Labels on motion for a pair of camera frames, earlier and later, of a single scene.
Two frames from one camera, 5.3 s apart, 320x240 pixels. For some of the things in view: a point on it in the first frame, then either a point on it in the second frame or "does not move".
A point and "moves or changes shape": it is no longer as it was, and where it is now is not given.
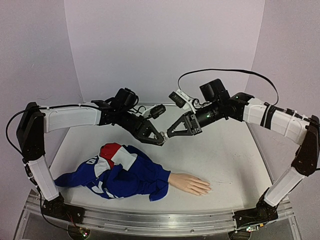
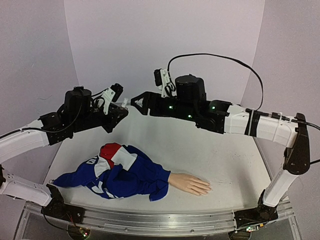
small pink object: [164, 135] moves or changes shape
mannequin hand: [189, 183] does not move
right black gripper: [192, 122] -> [151, 104]
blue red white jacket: [119, 171] does not move
